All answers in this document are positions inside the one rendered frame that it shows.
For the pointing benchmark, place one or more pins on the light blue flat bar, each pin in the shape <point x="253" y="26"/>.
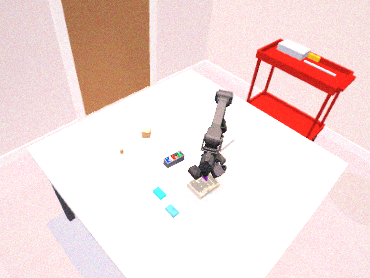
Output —
<point x="171" y="210"/>

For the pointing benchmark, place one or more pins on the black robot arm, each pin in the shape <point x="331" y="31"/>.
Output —
<point x="214" y="135"/>

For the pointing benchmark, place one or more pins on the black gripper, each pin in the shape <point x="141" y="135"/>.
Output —
<point x="196" y="173"/>

